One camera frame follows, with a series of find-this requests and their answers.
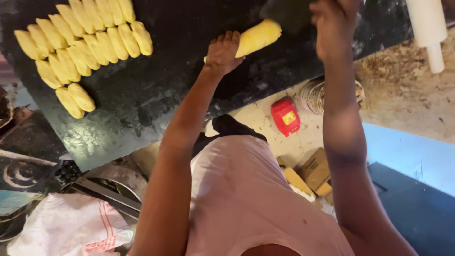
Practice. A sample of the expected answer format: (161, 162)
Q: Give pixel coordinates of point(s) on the person's right hand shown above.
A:
(334, 32)

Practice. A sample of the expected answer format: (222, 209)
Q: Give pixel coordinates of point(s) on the dark dough cutter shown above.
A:
(288, 14)

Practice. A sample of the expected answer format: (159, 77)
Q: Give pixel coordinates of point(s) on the person's right fingers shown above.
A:
(325, 9)

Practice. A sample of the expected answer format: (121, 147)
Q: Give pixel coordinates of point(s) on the round steel pot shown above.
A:
(121, 179)

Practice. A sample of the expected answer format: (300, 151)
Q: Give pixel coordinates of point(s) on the flat metal bar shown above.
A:
(106, 197)

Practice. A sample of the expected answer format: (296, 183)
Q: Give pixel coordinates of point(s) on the dark gas stove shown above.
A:
(25, 167)

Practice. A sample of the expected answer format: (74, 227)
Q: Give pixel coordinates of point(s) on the red plastic container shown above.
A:
(285, 116)

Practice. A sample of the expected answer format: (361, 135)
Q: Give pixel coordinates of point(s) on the long yellow dough log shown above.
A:
(257, 37)

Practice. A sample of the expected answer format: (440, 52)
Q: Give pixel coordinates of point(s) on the person's white shirt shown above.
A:
(248, 202)

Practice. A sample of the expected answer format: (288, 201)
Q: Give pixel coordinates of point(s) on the rows of cut yellow dough pieces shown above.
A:
(85, 46)

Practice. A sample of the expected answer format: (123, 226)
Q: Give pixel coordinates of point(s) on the light blue board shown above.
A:
(408, 156)

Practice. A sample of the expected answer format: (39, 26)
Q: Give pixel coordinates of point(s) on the white rolling pin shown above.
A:
(428, 28)

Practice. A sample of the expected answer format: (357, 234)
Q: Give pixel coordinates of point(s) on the dark blue cabinet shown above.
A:
(416, 217)

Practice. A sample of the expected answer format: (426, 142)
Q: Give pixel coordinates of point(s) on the person's black trousers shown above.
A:
(231, 128)

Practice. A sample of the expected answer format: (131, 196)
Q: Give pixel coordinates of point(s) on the brown cardboard box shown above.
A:
(315, 170)

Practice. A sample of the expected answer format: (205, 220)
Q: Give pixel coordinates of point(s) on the white plastic bag red print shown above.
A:
(67, 227)

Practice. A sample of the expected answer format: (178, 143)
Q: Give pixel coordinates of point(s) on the yellow cardboard box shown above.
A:
(297, 181)

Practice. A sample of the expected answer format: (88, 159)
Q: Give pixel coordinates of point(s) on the person's left hand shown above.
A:
(222, 57)

